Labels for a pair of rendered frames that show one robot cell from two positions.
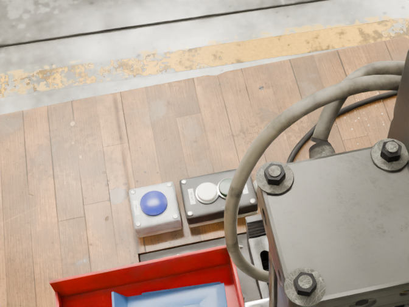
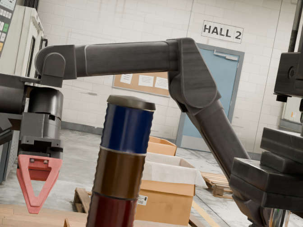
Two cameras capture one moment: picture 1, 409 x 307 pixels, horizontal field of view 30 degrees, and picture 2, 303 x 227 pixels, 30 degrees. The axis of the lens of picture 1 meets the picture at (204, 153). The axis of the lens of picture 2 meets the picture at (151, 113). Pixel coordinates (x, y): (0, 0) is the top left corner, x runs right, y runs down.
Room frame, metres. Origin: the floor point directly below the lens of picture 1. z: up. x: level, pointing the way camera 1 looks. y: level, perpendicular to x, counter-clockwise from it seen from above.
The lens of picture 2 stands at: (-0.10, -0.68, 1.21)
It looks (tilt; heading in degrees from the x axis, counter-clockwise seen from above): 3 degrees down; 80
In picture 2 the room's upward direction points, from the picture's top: 10 degrees clockwise
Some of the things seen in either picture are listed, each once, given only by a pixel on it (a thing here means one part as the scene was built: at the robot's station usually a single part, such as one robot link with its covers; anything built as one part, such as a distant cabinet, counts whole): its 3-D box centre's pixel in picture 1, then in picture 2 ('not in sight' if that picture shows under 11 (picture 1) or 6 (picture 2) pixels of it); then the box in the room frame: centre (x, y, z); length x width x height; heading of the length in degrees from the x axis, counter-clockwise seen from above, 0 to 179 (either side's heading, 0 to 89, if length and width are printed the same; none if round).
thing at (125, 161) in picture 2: not in sight; (119, 171); (-0.05, -0.24, 1.14); 0.04 x 0.04 x 0.03
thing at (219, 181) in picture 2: not in sight; (247, 188); (2.52, 6.36, 0.07); 1.20 x 1.00 x 0.14; 2
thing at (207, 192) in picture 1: (207, 194); not in sight; (0.55, 0.00, 0.93); 0.03 x 0.03 x 0.02
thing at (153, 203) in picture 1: (154, 204); not in sight; (0.54, 0.08, 0.93); 0.04 x 0.04 x 0.02
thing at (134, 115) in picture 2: not in sight; (127, 128); (-0.05, -0.24, 1.17); 0.04 x 0.04 x 0.03
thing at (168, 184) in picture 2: not in sight; (156, 189); (0.77, 3.63, 0.40); 0.66 x 0.62 x 0.50; 91
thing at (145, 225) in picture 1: (156, 213); not in sight; (0.54, 0.08, 0.90); 0.07 x 0.07 x 0.06; 4
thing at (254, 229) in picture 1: (262, 250); not in sight; (0.44, -0.06, 0.95); 0.06 x 0.03 x 0.09; 4
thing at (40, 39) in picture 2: not in sight; (39, 62); (-0.41, 6.96, 1.21); 0.86 x 0.10 x 0.79; 90
